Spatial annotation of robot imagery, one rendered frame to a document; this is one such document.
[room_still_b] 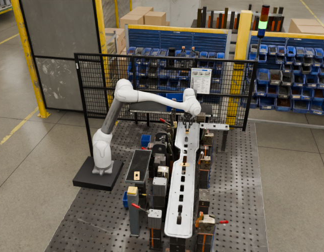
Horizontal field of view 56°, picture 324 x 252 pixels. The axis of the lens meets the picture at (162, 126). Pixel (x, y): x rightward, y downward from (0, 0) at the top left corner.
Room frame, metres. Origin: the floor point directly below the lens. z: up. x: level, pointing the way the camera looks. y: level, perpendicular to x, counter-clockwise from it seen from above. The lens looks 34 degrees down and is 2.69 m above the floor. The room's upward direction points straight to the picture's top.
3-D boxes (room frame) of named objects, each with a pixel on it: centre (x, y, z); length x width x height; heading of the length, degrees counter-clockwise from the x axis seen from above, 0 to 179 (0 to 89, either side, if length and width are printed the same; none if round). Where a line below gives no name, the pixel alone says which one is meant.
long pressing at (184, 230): (1.93, -0.19, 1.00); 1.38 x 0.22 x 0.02; 173
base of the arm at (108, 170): (2.17, 0.56, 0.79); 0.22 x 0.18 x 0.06; 0
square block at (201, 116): (2.67, -0.41, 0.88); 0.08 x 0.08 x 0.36; 83
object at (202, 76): (2.95, -0.41, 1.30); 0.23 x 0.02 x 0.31; 83
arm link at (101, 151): (2.20, 0.55, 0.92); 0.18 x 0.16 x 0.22; 13
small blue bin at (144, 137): (2.63, 0.17, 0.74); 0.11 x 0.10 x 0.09; 173
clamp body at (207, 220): (1.34, -0.30, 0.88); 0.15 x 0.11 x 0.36; 83
